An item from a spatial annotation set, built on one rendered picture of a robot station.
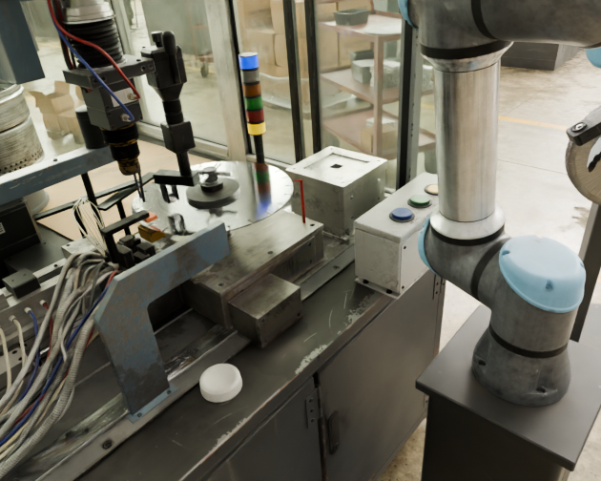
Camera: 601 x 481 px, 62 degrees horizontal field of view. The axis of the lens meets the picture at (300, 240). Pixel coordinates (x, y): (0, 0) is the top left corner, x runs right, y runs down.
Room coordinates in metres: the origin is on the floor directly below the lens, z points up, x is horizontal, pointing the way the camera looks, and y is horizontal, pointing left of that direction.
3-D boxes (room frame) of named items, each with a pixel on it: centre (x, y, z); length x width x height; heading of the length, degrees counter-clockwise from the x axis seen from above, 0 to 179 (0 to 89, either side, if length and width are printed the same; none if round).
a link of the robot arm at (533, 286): (0.59, -0.34, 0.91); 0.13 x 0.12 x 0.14; 28
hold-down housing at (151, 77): (0.87, 0.20, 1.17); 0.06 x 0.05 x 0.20; 127
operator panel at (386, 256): (0.93, -0.24, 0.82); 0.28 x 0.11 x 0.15; 136
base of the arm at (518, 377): (0.58, -0.35, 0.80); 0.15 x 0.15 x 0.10
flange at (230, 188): (0.94, 0.17, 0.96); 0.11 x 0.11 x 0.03
